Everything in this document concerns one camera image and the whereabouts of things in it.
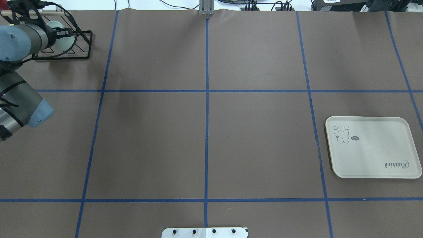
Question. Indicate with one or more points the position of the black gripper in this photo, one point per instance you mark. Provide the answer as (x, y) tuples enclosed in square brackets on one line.
[(51, 35)]

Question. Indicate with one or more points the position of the light green plastic cup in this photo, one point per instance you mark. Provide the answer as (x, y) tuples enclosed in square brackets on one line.
[(63, 38)]

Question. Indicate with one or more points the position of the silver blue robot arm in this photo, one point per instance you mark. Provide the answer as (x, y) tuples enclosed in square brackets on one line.
[(21, 104)]

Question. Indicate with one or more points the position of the cream rabbit tray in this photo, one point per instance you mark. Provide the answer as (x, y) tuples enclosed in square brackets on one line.
[(372, 148)]

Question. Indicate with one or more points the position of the black wire cup rack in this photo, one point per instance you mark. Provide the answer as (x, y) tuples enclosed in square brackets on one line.
[(43, 35)]

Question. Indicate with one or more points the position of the aluminium frame post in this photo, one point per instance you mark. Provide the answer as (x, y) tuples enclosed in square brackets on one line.
[(206, 7)]

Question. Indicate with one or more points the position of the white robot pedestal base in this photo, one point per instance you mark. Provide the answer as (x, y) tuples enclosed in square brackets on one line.
[(206, 232)]

